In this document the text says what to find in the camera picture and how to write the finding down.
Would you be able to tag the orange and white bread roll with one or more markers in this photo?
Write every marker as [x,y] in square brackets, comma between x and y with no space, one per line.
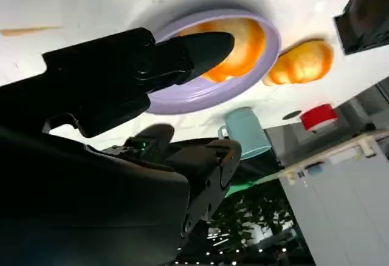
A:
[243,50]
[304,62]

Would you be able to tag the thin orange stick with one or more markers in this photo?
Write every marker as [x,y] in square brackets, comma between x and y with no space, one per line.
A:
[27,31]

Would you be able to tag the pale green mug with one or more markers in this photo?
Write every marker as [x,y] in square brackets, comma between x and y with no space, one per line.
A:
[249,132]

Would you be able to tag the black round table grommet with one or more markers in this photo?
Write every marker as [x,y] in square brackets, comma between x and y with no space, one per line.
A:
[291,115]

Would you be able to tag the green leafy plant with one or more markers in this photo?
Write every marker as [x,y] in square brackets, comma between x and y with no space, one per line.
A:
[255,214]

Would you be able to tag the white cabinet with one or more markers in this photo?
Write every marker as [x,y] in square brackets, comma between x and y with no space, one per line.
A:
[349,202]

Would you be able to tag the red cylindrical object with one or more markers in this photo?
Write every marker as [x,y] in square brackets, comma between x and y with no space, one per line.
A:
[319,115]

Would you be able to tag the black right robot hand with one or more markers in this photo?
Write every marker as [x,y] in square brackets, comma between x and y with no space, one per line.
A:
[91,202]

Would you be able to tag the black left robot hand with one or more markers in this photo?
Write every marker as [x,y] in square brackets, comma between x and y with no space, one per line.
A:
[364,26]

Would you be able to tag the lilac plate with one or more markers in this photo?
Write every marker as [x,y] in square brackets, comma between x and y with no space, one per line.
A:
[212,93]

